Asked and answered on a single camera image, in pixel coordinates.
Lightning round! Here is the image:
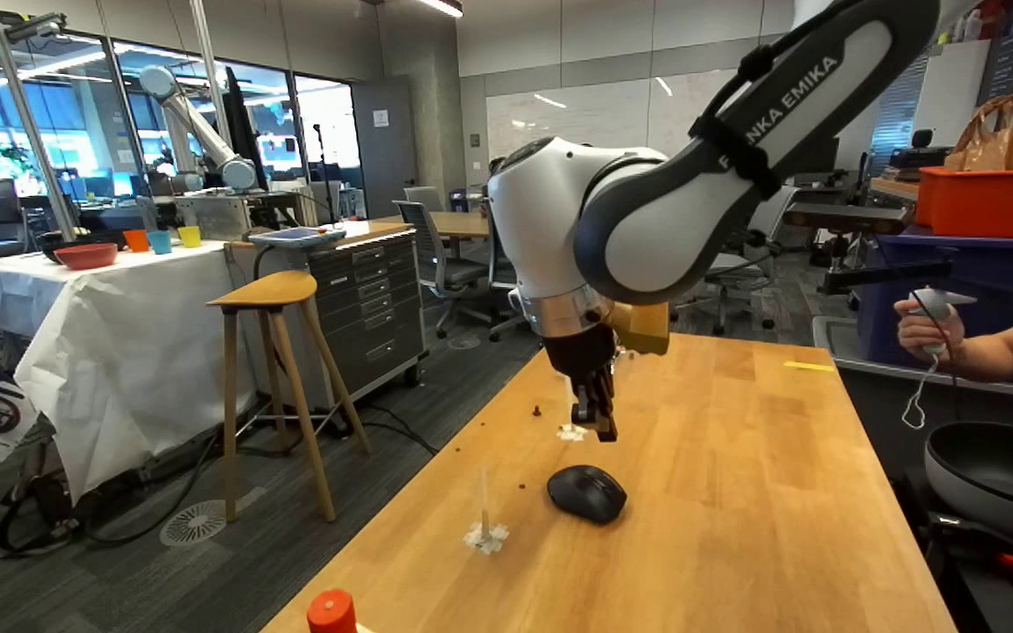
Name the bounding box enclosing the brown paper bag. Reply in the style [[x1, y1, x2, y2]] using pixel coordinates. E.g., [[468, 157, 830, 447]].
[[942, 91, 1013, 175]]

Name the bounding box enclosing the blue plastic bin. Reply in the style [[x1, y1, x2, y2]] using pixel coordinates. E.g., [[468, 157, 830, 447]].
[[859, 227, 1013, 365]]

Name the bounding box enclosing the person's forearm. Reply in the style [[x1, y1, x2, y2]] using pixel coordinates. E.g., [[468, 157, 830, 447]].
[[957, 278, 1013, 386]]

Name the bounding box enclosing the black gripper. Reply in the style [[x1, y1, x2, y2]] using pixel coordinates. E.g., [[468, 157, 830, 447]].
[[536, 319, 623, 447]]

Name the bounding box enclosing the red bowl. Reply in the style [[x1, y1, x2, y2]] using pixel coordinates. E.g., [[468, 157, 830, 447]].
[[49, 240, 123, 274]]

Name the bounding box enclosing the black office chair grey seat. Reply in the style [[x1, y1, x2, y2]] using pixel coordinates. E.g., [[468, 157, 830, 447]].
[[670, 226, 779, 339]]

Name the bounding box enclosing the long wooden desk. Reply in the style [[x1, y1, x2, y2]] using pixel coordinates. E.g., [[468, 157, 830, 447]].
[[363, 206, 499, 245]]

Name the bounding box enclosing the grey drawer cabinet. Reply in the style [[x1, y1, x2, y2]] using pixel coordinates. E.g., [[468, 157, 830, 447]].
[[304, 226, 429, 408]]

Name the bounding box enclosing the orange handled tool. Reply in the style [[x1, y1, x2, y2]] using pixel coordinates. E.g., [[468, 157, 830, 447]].
[[926, 511, 1013, 581]]

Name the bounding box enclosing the wall whiteboard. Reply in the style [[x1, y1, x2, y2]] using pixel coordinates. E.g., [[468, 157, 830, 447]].
[[480, 67, 744, 170]]

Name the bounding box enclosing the orange plastic bin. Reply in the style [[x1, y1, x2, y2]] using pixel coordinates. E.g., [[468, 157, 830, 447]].
[[914, 162, 1013, 242]]

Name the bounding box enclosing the wooden bar stool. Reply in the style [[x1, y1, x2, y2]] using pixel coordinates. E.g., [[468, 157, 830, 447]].
[[207, 267, 372, 526]]

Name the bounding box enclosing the grey swivel office chair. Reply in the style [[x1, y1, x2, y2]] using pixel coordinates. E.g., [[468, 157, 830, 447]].
[[390, 196, 493, 342]]

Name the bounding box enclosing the thin white post stand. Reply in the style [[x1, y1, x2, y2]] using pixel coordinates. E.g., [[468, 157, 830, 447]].
[[555, 397, 590, 447]]

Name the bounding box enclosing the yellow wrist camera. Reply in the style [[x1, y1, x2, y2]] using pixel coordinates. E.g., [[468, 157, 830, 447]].
[[608, 298, 674, 359]]

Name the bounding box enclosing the white controller wrist strap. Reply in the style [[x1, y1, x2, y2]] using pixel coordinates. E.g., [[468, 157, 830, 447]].
[[898, 347, 944, 436]]

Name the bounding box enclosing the black computer mouse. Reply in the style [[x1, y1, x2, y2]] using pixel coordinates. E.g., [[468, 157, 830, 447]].
[[540, 461, 630, 526]]

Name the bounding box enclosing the table with white cloth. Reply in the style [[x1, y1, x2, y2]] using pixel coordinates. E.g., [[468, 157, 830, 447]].
[[0, 240, 260, 506]]

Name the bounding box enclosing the black frying pan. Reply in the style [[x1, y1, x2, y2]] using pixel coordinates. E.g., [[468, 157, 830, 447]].
[[920, 417, 1013, 552]]

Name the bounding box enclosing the small clear plastic piece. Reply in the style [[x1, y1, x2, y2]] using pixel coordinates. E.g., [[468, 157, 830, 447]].
[[459, 464, 512, 559]]

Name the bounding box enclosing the black floor cable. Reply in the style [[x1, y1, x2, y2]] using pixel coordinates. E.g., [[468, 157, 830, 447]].
[[0, 402, 438, 563]]

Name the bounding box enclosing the person's hand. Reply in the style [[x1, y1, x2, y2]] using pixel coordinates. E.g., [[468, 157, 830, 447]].
[[891, 287, 969, 373]]

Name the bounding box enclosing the orange bottle cap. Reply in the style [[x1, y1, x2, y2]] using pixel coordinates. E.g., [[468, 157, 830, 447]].
[[302, 588, 363, 633]]

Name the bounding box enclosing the white handheld controller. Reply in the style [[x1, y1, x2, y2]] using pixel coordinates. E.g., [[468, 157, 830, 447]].
[[907, 280, 957, 355]]

